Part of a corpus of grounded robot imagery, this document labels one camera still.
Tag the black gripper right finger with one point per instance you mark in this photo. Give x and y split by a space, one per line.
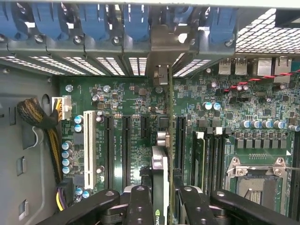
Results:
197 206

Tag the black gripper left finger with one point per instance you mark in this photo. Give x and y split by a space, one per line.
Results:
138 206

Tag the black labelled RAM stick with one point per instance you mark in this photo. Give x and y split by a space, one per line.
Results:
200 161

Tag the empty black RAM slot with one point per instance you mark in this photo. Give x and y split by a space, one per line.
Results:
211 161
220 161

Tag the long black expansion slot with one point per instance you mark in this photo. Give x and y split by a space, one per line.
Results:
109 152

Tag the CPU socket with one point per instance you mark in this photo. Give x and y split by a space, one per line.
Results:
255 185

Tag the white expansion slot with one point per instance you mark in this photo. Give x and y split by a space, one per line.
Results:
89 150

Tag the short black expansion slot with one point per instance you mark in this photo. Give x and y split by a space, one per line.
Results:
144 127

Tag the thin metal locking lever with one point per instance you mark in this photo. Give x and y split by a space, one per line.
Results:
293 168

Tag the green motherboard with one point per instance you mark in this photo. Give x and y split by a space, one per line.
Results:
140 98

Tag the white power connector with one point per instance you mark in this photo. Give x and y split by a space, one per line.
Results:
63 107

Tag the open black PC case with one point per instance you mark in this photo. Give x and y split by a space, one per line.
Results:
21 145

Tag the metal rear port block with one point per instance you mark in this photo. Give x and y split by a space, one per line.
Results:
282 68
264 66
240 66
225 66

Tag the blue card retention clip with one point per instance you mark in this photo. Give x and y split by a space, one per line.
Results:
137 23
222 25
93 22
49 21
10 21

